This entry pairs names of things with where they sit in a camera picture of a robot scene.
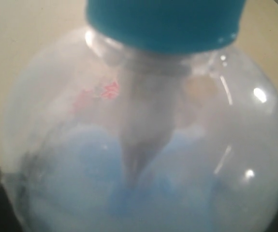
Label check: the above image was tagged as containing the blue pump lotion bottle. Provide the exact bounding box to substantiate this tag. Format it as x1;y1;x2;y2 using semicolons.
0;0;278;232

